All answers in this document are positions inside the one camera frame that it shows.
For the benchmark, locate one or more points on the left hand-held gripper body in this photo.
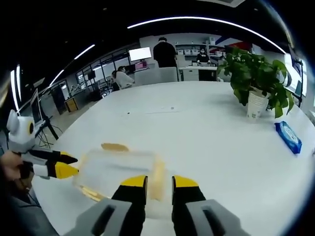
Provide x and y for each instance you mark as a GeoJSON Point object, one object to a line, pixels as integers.
{"type": "Point", "coordinates": [21, 134]}

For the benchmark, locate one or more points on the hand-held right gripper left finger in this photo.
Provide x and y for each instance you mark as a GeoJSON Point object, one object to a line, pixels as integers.
{"type": "Point", "coordinates": [130, 204]}

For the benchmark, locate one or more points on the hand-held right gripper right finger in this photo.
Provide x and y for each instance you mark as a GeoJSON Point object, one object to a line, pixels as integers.
{"type": "Point", "coordinates": [189, 204]}

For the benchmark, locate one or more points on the clear container with yellow buckles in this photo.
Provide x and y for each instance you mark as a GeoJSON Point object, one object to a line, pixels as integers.
{"type": "Point", "coordinates": [118, 164]}

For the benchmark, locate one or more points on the person's left hand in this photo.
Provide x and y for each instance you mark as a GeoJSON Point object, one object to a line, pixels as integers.
{"type": "Point", "coordinates": [12, 164]}

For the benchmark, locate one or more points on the black laptop stand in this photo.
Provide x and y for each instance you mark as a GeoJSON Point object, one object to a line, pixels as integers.
{"type": "Point", "coordinates": [53, 130]}

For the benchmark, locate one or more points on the open laptop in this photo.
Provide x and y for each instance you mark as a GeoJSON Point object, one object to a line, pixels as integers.
{"type": "Point", "coordinates": [37, 108]}

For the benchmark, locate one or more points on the black cabinet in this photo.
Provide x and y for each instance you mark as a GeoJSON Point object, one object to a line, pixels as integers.
{"type": "Point", "coordinates": [58, 99]}

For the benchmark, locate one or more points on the person's grey clothing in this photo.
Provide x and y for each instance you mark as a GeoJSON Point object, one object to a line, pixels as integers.
{"type": "Point", "coordinates": [29, 214]}

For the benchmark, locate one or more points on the wooden box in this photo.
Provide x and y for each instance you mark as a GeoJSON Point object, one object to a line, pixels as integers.
{"type": "Point", "coordinates": [71, 104]}

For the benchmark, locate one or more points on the short ceiling light strip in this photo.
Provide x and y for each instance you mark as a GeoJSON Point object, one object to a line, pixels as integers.
{"type": "Point", "coordinates": [85, 51]}
{"type": "Point", "coordinates": [57, 77]}

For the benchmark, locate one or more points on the blue wipes packet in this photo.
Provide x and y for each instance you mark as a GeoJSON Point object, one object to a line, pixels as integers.
{"type": "Point", "coordinates": [288, 137]}

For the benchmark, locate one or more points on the pink box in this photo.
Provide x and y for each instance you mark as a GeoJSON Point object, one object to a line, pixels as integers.
{"type": "Point", "coordinates": [141, 66]}

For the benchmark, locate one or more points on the white counter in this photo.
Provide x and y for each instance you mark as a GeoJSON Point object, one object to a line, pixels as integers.
{"type": "Point", "coordinates": [197, 71]}

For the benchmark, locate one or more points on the potted green plant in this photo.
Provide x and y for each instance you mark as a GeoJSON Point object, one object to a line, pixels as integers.
{"type": "Point", "coordinates": [256, 71]}

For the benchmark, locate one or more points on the white storage shelves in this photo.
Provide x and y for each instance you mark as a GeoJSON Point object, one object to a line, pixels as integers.
{"type": "Point", "coordinates": [189, 50]}

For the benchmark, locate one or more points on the dark screen on stand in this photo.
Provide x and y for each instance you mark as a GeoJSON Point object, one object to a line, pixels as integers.
{"type": "Point", "coordinates": [299, 71]}

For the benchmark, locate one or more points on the long ceiling light strip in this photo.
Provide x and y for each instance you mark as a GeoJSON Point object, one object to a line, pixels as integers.
{"type": "Point", "coordinates": [197, 19]}

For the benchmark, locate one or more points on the white wall screen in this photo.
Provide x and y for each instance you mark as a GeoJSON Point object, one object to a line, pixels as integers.
{"type": "Point", "coordinates": [140, 54]}

